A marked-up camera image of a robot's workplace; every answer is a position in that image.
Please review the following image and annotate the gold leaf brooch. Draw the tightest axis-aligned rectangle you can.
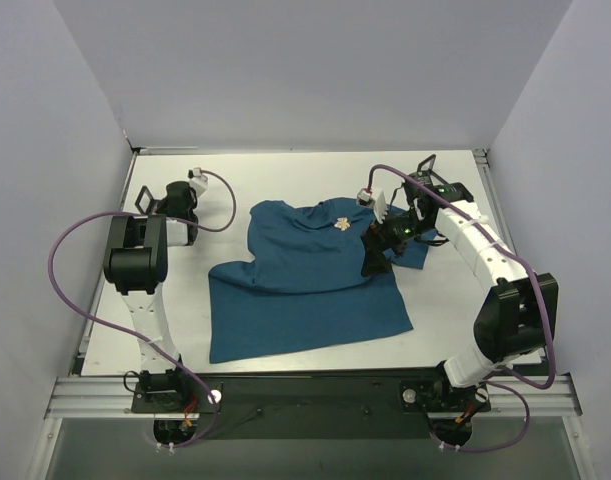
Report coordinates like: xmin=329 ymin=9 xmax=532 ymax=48
xmin=334 ymin=217 xmax=351 ymax=232

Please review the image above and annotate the blue t-shirt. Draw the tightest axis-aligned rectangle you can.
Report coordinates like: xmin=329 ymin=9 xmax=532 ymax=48
xmin=208 ymin=197 xmax=413 ymax=364

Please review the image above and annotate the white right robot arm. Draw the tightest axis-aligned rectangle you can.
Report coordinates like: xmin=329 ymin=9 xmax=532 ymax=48
xmin=357 ymin=173 xmax=558 ymax=390

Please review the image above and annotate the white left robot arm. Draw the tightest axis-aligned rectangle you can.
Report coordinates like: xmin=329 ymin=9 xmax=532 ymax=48
xmin=103 ymin=181 xmax=198 ymax=412

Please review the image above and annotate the left black display box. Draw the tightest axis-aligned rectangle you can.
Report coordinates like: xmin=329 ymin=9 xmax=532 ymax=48
xmin=135 ymin=185 xmax=160 ymax=215

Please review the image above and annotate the black display box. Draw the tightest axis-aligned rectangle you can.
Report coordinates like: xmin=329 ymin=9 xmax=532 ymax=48
xmin=135 ymin=185 xmax=160 ymax=215
xmin=415 ymin=154 xmax=449 ymax=187

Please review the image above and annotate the right black display box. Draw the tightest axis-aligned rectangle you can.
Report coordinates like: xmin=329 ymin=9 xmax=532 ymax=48
xmin=415 ymin=154 xmax=449 ymax=187

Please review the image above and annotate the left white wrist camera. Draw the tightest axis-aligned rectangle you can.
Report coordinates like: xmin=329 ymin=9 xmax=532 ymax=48
xmin=188 ymin=167 xmax=209 ymax=197

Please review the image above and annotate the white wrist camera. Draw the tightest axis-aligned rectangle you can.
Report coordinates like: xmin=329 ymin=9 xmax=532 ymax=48
xmin=356 ymin=187 xmax=388 ymax=224
xmin=188 ymin=167 xmax=209 ymax=197

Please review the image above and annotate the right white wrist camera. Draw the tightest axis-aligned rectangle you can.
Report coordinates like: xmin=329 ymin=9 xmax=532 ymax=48
xmin=356 ymin=187 xmax=388 ymax=224

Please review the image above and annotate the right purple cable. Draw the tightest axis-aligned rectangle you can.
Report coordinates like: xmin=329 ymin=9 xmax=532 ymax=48
xmin=367 ymin=164 xmax=557 ymax=454

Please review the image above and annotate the purple cable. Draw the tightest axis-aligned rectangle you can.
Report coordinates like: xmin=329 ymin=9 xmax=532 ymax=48
xmin=367 ymin=164 xmax=557 ymax=454
xmin=46 ymin=169 xmax=237 ymax=449

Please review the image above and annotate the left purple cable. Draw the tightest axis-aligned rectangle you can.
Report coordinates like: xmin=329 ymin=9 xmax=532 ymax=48
xmin=46 ymin=169 xmax=237 ymax=449

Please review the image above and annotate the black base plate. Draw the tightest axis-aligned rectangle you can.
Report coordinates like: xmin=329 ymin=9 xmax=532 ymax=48
xmin=131 ymin=368 xmax=491 ymax=445

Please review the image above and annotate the aluminium frame rail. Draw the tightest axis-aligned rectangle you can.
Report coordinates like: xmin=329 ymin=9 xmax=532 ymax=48
xmin=45 ymin=377 xmax=154 ymax=419

